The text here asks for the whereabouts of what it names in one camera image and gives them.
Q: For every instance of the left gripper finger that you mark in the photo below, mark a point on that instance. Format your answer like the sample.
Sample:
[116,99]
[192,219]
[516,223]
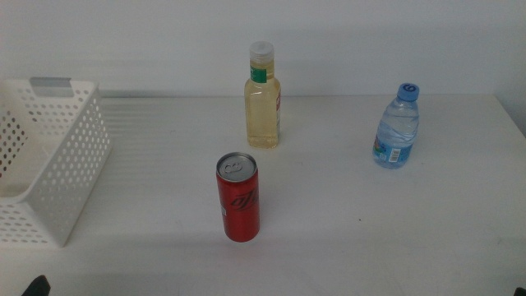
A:
[39,288]

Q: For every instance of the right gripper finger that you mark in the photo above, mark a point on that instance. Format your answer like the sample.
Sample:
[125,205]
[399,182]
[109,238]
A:
[522,292]

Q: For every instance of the water bottle blue cap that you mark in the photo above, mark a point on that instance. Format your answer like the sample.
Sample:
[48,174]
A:
[394,135]

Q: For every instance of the red soda can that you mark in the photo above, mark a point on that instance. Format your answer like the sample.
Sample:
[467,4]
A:
[238,205]

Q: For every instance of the yellow liquid bottle white cap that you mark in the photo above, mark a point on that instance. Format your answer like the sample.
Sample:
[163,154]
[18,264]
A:
[262,119]

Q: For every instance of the white perforated plastic basket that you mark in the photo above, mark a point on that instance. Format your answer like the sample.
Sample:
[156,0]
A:
[61,185]

